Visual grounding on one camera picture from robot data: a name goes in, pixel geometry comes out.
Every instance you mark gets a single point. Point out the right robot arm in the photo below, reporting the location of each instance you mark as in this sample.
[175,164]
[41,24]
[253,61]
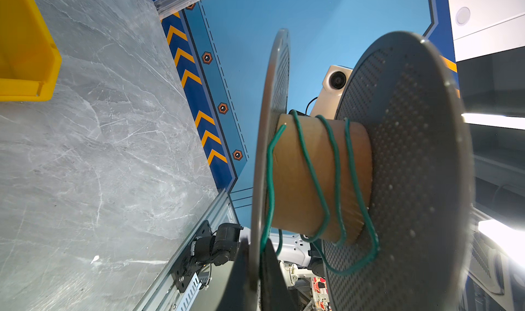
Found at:
[303,272]

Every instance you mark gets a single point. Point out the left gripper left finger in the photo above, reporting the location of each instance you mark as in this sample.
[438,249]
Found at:
[238,294]

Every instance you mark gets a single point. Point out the right circuit board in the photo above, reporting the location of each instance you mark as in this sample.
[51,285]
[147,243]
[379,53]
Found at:
[320,297]

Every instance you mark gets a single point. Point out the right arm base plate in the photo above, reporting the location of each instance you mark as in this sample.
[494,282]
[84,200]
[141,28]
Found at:
[206,247]

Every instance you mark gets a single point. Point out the yellow plastic bin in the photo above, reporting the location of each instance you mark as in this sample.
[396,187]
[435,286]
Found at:
[30,59]

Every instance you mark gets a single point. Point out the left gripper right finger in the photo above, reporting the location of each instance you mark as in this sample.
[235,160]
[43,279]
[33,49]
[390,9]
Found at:
[274,292]

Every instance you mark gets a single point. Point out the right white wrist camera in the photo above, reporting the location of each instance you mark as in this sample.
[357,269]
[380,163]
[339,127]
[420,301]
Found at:
[332,90]

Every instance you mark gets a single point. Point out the grey perforated cable spool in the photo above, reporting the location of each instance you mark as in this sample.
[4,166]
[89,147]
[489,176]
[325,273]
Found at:
[384,189]

